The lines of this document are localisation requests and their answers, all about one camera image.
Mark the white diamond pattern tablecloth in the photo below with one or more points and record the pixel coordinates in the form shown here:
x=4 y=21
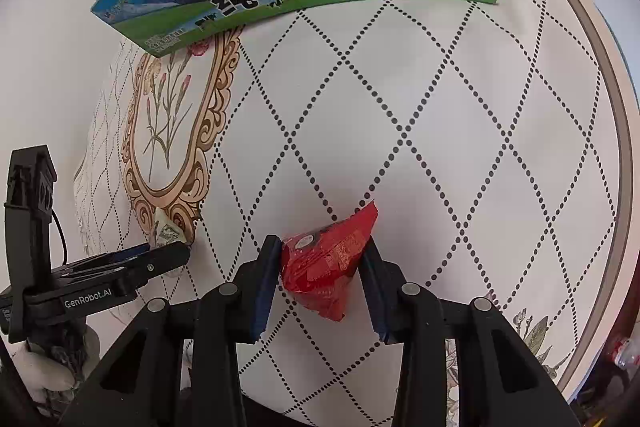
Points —
x=400 y=132

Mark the clear plastic bottle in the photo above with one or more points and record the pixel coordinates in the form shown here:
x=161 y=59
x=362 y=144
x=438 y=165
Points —
x=622 y=352

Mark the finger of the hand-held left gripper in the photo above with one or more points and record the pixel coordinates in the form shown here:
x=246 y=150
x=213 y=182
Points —
x=160 y=262
x=125 y=253

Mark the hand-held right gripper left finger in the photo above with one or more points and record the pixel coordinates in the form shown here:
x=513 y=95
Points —
x=267 y=287

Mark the red snack packet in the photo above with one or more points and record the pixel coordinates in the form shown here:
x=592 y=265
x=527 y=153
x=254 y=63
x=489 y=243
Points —
x=325 y=267

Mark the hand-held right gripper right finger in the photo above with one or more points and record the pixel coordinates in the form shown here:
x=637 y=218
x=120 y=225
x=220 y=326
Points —
x=372 y=292

